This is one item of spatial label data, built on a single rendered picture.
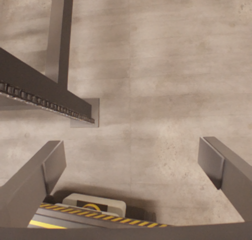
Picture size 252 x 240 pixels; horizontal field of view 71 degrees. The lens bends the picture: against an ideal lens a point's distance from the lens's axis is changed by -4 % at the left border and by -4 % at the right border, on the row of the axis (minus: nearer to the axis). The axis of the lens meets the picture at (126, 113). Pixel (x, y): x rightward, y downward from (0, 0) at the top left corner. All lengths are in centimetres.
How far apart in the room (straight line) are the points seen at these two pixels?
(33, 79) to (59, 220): 44
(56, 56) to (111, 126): 42
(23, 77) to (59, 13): 37
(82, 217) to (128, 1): 107
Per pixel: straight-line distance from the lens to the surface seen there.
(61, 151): 17
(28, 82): 51
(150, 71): 96
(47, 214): 70
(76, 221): 66
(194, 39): 106
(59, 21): 78
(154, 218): 83
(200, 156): 18
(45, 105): 48
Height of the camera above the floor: 89
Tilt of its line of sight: 78 degrees down
